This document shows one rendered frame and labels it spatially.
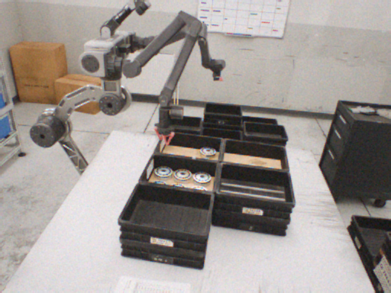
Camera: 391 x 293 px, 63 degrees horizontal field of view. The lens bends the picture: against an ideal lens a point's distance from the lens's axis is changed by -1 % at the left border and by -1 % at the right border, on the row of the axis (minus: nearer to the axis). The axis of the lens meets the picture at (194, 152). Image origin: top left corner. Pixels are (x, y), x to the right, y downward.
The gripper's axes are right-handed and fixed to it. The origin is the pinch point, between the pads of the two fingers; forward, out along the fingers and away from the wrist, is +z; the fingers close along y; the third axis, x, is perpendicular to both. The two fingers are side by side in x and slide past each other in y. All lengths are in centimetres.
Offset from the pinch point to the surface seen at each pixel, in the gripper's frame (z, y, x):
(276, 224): 29, -61, -30
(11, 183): 105, 163, 69
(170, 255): 30, -47, 26
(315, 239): 37, -75, -48
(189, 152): 23.5, 14.3, -28.8
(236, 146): 18, -3, -54
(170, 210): 23.0, -27.5, 12.9
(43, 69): 54, 341, -14
